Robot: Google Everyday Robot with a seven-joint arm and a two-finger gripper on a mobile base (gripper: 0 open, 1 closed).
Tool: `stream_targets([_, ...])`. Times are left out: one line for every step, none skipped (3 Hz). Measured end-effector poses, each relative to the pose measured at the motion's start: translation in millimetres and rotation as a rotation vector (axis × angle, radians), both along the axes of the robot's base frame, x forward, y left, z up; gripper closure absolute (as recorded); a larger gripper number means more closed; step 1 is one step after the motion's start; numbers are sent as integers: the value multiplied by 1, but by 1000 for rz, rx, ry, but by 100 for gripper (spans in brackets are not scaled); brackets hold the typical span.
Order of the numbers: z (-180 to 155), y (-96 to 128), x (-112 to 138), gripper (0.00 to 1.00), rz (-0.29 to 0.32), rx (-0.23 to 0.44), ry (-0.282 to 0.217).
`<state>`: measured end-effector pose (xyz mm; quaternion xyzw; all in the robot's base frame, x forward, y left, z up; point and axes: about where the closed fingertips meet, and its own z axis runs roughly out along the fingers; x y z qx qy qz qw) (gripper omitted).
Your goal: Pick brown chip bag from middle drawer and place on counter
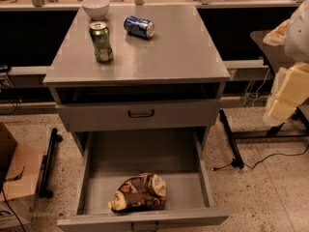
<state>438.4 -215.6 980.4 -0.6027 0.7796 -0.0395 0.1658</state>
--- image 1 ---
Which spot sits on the open bottom drawer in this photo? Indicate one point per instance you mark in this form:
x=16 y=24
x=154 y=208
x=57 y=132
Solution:
x=112 y=157

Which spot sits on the grey metal drawer cabinet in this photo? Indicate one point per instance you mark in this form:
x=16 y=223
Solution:
x=179 y=62

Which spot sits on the cardboard box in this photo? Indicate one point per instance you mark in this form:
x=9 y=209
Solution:
x=20 y=171

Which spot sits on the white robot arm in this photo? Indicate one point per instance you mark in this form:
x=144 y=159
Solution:
x=290 y=88

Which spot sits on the black table leg left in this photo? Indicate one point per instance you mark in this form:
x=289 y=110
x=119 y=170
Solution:
x=44 y=191

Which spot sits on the closed middle drawer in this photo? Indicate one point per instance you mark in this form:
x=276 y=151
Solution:
x=118 y=116

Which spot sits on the white bowl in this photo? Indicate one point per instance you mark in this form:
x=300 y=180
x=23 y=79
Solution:
x=96 y=9

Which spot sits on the blue soda can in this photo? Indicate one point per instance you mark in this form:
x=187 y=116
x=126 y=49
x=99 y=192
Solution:
x=139 y=27

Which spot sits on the green soda can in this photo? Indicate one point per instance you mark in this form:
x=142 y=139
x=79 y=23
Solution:
x=100 y=36

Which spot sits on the brown chip bag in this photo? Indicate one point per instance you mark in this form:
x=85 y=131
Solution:
x=146 y=190

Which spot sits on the dark side table top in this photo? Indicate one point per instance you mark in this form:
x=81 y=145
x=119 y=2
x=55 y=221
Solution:
x=275 y=54

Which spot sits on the black table frame right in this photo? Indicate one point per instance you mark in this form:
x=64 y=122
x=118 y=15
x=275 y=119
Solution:
x=273 y=132

